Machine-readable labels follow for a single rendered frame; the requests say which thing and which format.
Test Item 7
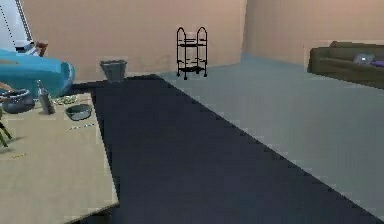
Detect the grey waste bin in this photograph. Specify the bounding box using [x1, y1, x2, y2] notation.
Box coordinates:
[99, 59, 129, 83]

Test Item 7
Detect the thin grey utensil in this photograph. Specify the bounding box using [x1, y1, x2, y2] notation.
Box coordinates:
[69, 123, 96, 131]

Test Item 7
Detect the dark grey bowl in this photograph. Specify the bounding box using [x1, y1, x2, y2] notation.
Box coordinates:
[65, 103, 93, 122]

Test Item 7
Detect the green leafy vegetable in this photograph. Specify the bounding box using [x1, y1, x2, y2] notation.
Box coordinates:
[53, 94, 80, 106]

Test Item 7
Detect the dark grey bottle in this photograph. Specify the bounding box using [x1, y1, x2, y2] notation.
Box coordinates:
[36, 79, 57, 116]

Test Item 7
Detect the beige table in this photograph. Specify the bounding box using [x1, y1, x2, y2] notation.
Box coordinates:
[0, 92, 120, 224]

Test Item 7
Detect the dark olive sofa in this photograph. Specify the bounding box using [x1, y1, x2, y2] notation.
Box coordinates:
[306, 40, 384, 90]

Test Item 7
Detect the brown wooden chair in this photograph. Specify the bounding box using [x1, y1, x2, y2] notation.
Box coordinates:
[35, 41, 49, 58]

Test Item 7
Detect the dark grey pot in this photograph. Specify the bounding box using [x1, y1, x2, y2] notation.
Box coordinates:
[0, 88, 36, 115]

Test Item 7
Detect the grey cushion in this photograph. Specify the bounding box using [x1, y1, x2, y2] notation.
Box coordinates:
[353, 53, 376, 66]

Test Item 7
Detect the black legged object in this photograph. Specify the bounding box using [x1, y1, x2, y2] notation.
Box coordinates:
[0, 107, 13, 148]

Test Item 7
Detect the black wire shelf rack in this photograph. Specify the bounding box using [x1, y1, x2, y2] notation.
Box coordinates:
[175, 26, 209, 81]

